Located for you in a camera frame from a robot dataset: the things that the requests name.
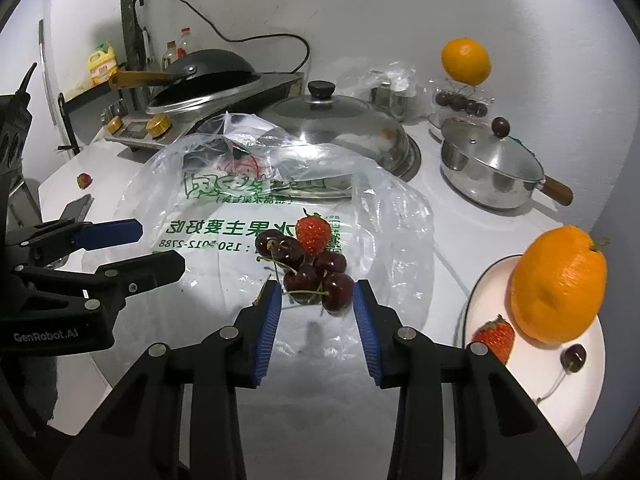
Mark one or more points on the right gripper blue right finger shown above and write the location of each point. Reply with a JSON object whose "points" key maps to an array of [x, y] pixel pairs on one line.
{"points": [[377, 327]]}

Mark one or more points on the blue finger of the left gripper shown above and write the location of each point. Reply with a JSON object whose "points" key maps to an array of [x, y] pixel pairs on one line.
{"points": [[141, 274], [93, 236]]}

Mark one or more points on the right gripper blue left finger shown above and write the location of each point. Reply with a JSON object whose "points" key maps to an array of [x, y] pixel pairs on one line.
{"points": [[257, 324]]}

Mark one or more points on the large orange with stem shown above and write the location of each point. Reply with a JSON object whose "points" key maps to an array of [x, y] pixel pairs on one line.
{"points": [[558, 286]]}

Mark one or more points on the black smartphone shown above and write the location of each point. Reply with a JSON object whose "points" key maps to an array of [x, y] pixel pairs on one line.
{"points": [[77, 210]]}

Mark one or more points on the stray strawberry on table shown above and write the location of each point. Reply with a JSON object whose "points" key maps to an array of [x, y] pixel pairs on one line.
{"points": [[83, 180]]}

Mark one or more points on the dark cherry cluster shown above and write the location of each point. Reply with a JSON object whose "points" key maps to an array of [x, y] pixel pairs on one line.
{"points": [[319, 280]]}

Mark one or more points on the clear plastic bag green print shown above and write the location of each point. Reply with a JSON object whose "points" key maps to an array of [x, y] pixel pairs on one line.
{"points": [[210, 196]]}

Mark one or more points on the yellow detergent bottle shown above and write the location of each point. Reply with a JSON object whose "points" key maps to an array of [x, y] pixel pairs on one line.
{"points": [[102, 63]]}

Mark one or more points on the black umbrella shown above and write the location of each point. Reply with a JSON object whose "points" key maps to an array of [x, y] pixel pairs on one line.
{"points": [[134, 35]]}

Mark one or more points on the small steel saucepan with lid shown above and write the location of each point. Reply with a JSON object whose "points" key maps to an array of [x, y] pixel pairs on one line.
{"points": [[485, 165]]}

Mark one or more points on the oil bottle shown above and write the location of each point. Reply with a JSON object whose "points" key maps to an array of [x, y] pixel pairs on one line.
{"points": [[170, 56]]}

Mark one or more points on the large steel wok lid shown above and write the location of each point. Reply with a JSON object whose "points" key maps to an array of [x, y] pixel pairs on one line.
{"points": [[323, 116]]}

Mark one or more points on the white plate with dark rim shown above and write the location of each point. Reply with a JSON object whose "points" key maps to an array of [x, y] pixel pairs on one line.
{"points": [[567, 400]]}

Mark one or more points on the steel condiment cups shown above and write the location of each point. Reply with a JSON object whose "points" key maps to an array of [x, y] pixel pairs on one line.
{"points": [[392, 102]]}

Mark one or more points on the steel induction cooker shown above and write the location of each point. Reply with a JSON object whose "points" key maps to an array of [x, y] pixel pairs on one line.
{"points": [[188, 116]]}

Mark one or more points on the clear glass container with cherries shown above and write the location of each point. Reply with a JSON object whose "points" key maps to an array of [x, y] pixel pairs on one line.
{"points": [[450, 99]]}

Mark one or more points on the crumpled clear plastic bag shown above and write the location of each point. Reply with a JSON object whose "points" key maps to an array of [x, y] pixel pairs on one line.
{"points": [[401, 75]]}

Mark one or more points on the grey refrigerator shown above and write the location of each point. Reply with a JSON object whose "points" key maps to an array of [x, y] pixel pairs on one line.
{"points": [[610, 449]]}

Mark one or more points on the orange on glass container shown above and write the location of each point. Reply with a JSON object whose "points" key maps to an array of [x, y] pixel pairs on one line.
{"points": [[466, 60]]}

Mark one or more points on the black wire rack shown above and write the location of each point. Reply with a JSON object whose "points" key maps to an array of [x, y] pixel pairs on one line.
{"points": [[80, 117]]}

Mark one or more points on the black wok with yellow handle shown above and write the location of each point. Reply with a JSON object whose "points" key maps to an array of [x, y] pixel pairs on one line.
{"points": [[201, 73]]}

